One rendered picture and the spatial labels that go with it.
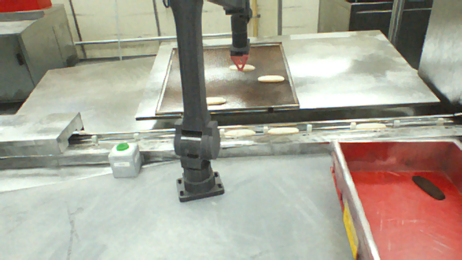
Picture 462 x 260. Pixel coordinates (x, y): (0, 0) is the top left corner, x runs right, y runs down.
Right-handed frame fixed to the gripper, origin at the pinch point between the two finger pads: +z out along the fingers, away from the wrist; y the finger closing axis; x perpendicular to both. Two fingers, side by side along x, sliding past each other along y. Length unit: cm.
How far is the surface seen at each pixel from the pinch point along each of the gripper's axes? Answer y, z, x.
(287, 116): -13.2, 13.1, -18.1
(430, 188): -53, 3, -53
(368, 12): 143, 35, -79
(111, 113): -12, 15, 52
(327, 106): -16.6, 5.5, -31.2
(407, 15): 146, 39, -108
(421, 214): -62, 3, -48
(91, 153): -45, 4, 41
